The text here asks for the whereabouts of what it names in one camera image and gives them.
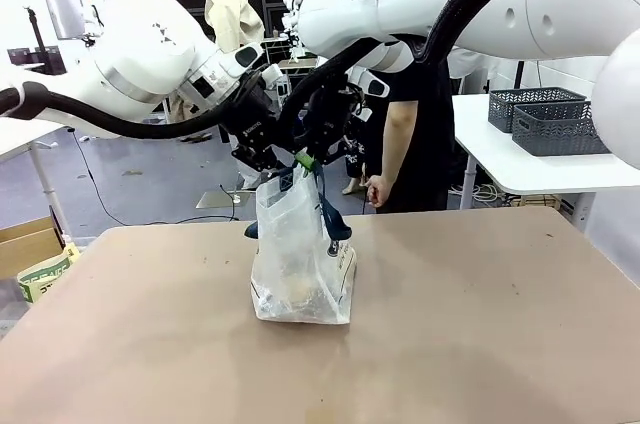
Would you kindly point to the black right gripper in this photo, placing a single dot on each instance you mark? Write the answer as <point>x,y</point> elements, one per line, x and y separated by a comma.
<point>327,116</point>

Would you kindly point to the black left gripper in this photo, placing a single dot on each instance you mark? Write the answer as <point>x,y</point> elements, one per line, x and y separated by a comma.
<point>250,119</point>

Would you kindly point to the person's right forearm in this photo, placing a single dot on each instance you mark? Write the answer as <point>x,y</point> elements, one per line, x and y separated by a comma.
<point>400,144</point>

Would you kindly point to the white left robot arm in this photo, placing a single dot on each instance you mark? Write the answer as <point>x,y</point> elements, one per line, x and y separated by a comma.
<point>140,44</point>

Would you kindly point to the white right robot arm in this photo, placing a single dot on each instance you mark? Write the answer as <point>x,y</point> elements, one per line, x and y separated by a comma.
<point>500,4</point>

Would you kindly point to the person's right hand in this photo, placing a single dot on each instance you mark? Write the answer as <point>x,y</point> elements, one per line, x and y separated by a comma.
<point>380,190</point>

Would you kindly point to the mannequin blue shirt red top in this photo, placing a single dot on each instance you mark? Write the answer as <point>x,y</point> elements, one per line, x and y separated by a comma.
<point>356,159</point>

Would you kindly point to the metal floor plate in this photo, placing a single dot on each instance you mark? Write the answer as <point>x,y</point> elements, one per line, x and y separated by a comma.
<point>215,200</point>

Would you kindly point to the small wooden background table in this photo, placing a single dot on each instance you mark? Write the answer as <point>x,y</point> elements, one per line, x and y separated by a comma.
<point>300,63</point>

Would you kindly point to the person in black t-shirt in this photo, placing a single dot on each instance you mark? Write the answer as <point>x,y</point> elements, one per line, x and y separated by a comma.
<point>425,144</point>

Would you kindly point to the small white background robot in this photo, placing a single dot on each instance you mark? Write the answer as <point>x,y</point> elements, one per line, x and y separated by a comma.
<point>292,4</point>

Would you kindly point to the large white side table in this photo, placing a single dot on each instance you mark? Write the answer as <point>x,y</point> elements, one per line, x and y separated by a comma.
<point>490,154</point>

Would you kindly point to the mannequin with white shirt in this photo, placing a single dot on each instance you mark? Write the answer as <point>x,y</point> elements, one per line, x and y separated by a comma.
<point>470,66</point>

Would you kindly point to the small brown cardboard box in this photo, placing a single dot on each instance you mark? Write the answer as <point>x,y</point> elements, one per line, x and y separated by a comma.
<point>540,201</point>

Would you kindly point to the small white side table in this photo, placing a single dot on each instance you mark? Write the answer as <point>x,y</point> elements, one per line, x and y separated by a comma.
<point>15,144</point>

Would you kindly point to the white sack green print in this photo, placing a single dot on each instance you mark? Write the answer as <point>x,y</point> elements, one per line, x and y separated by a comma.
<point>45,276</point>

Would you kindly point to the large brown cardboard box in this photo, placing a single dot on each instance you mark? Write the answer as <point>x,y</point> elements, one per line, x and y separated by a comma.
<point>25,249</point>

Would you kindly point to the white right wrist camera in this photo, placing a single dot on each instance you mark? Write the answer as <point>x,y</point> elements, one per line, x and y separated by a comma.
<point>365,114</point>

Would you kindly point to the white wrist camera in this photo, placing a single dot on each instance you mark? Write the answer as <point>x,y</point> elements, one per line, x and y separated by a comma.
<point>272,75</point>
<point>365,114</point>

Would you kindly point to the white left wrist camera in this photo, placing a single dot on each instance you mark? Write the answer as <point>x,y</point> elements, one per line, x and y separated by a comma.
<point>272,75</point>

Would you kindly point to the black camera tripod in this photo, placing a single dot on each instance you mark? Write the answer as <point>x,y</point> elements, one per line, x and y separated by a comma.
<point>519,75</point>

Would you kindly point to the grey wall panel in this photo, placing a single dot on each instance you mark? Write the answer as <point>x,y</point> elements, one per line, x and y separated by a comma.
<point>62,11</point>

